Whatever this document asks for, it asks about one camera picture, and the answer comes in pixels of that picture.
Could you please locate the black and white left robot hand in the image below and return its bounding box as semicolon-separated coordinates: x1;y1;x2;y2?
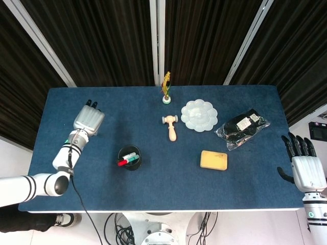
72;99;106;137

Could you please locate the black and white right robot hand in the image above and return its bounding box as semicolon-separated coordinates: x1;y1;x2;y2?
276;132;327;193

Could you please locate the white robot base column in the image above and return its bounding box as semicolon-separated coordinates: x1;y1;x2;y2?
122;211;198;245

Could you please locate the red-capped white marker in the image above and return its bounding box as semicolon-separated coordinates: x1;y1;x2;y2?
118;152;137;167

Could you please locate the black pen holder cup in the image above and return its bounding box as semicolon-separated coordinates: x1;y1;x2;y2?
118;144;142;172

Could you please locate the black box device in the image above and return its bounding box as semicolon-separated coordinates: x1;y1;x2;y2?
308;121;327;141

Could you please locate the black item in plastic bag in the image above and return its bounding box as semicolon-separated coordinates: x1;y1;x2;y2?
214;108;271;152

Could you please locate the dark pleated curtain panel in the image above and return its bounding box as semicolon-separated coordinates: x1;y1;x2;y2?
228;0;327;128
0;0;67;152
164;0;264;86
19;0;156;88

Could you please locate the feather shuttlecock with white base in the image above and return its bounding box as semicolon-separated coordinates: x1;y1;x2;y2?
160;71;172;105

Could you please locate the wooden massage hammer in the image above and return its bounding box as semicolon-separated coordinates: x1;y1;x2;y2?
161;115;179;142

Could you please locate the yellow sponge block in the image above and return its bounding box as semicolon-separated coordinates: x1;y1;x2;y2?
199;150;228;171

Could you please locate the black and white sneaker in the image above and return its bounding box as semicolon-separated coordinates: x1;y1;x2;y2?
54;212;83;228

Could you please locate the white flower-shaped paint palette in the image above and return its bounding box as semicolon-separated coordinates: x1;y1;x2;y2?
180;100;219;133

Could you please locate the blue felt table mat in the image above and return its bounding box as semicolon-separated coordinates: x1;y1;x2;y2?
18;85;305;213

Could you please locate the black trouser leg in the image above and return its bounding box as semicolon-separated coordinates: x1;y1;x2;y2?
0;205;60;233

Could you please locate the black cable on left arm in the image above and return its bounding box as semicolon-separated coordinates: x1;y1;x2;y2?
66;139;103;245

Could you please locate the white frame post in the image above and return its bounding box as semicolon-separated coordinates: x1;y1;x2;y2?
221;0;276;86
149;0;167;86
2;0;77;88

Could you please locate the black cable bundle on floor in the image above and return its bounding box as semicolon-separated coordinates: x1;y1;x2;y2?
104;212;135;245
187;211;219;240

